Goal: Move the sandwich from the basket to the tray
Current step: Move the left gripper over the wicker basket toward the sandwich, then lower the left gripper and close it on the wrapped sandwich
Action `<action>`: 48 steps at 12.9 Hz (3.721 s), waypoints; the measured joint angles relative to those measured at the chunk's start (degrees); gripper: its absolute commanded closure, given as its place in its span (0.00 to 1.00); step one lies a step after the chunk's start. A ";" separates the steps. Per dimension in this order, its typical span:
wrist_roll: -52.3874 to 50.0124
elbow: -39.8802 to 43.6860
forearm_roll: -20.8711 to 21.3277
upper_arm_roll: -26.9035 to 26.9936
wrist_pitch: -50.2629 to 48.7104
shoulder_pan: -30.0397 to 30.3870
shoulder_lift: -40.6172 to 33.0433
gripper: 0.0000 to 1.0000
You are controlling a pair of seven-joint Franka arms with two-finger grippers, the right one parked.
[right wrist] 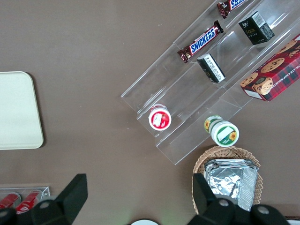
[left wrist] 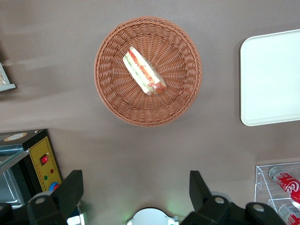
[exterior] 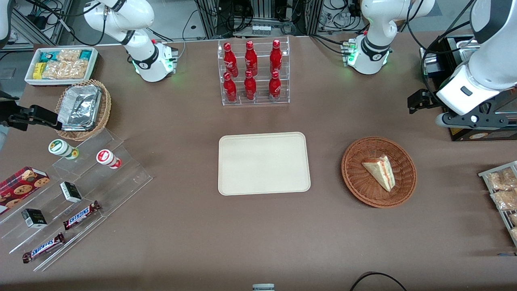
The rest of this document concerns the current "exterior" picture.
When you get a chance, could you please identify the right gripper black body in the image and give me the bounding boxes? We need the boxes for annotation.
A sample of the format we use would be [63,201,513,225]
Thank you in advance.
[0,91,25,132]

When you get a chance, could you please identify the triangular sandwich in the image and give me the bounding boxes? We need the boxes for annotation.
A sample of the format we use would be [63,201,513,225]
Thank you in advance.
[361,156,395,192]

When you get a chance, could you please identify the light tan wicker basket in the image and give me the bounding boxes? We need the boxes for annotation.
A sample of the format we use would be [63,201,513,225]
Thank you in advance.
[55,80,112,141]

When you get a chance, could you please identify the dark brown wicker basket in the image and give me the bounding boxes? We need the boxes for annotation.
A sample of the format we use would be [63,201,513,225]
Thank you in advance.
[341,137,417,208]

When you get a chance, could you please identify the beige plastic tray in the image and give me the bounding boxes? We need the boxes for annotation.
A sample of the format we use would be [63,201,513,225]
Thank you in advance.
[218,132,311,196]

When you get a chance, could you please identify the green lid yogurt cup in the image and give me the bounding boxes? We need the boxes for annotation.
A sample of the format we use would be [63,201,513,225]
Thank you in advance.
[48,139,80,160]

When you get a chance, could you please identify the silver foil packets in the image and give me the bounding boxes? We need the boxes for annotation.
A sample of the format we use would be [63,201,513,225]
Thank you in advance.
[57,84,102,131]

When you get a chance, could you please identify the black food warmer cabinet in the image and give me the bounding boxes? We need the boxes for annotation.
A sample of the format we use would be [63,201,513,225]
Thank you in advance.
[420,36,517,141]

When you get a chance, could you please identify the large clear cracker bag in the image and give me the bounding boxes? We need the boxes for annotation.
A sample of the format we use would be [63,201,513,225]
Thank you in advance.
[42,60,88,80]

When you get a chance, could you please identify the small clear cracker bag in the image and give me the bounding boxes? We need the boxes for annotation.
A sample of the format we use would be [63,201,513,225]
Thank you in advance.
[57,49,82,62]

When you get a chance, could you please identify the white rectangular snack bin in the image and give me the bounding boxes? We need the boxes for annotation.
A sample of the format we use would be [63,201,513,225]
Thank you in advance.
[24,47,99,86]

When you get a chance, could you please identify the red lid yogurt cup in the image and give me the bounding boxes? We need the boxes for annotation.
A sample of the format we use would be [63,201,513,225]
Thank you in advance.
[96,149,122,169]

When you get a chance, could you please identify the red tartan cookie box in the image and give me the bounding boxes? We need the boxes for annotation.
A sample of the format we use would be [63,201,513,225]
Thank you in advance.
[0,167,50,215]

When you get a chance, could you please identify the small black carton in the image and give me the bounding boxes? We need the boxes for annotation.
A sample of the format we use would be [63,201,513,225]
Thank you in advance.
[60,181,83,203]
[21,208,48,229]

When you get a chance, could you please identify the clear acrylic stepped shelf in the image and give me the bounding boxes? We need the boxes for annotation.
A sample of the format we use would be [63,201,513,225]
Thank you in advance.
[0,129,153,272]

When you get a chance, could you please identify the Snickers chocolate bar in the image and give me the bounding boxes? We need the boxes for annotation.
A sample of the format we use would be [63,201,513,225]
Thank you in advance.
[63,201,101,231]
[22,233,66,264]

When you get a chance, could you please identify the red cola bottle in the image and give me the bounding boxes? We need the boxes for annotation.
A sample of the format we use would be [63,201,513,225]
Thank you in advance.
[270,39,282,74]
[245,40,258,76]
[244,70,257,100]
[223,72,237,102]
[269,70,282,101]
[223,42,239,77]

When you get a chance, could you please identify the clear acrylic bottle rack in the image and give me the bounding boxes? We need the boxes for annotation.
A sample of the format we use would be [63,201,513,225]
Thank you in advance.
[217,36,290,106]

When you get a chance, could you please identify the grey wire rack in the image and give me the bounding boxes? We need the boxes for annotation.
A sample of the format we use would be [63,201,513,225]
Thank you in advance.
[478,161,517,247]

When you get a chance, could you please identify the black cable loop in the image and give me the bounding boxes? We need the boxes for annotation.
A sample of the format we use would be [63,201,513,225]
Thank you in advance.
[349,272,408,291]

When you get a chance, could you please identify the aluminium equipment frame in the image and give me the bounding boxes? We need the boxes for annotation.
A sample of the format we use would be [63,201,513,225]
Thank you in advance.
[194,0,324,39]

